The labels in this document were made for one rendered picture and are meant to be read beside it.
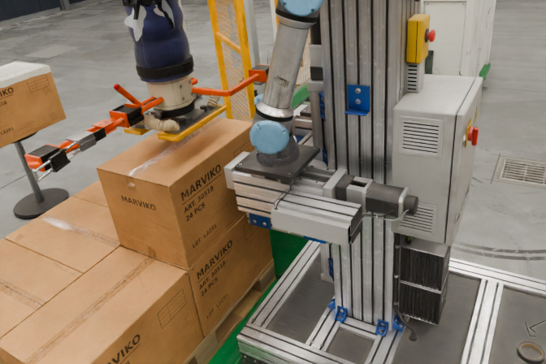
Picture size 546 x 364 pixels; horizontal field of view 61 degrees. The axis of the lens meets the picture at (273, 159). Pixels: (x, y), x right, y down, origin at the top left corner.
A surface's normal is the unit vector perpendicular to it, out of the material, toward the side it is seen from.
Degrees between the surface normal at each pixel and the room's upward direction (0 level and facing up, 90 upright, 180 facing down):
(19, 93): 90
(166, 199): 90
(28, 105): 90
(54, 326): 0
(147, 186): 90
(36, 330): 0
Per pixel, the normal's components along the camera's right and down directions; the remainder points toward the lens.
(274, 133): -0.09, 0.59
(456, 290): -0.10, -0.88
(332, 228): -0.50, 0.45
